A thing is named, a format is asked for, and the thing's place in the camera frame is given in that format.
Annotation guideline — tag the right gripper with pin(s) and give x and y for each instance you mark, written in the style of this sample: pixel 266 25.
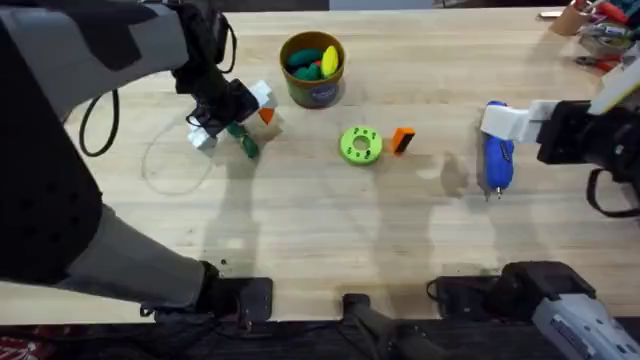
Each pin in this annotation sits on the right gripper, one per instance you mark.
pixel 575 135

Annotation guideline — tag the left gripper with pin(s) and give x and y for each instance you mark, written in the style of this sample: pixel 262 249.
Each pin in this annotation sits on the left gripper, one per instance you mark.
pixel 210 75

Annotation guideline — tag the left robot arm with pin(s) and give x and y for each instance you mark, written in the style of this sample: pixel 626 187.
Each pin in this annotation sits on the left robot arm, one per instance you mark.
pixel 115 45

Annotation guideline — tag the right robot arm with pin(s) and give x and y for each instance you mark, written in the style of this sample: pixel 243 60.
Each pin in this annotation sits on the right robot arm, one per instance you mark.
pixel 580 325

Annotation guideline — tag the green toy vegetable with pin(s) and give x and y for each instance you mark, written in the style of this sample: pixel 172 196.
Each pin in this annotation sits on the green toy vegetable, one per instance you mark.
pixel 246 142

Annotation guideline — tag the blue electric screwdriver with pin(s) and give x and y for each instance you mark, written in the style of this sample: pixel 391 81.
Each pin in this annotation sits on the blue electric screwdriver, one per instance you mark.
pixel 498 165

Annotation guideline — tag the brown tub of toys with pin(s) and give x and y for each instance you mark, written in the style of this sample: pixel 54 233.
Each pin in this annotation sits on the brown tub of toys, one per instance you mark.
pixel 312 87

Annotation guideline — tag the orange ribbed wedge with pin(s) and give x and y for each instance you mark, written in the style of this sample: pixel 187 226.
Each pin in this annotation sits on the orange ribbed wedge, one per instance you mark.
pixel 401 140

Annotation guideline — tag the brown cardboard cup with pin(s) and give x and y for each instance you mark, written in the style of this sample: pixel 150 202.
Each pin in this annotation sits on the brown cardboard cup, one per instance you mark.
pixel 569 21

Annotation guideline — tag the green disc with holes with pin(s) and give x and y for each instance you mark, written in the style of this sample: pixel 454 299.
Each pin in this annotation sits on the green disc with holes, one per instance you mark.
pixel 361 155

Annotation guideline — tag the heap of tools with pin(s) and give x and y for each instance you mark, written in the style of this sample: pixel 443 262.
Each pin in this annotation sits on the heap of tools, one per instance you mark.
pixel 607 35

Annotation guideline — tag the black rail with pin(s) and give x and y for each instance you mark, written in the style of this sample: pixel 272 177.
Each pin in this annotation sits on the black rail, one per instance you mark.
pixel 300 345

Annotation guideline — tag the black camera post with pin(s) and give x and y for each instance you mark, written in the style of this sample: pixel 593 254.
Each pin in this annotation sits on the black camera post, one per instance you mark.
pixel 370 320

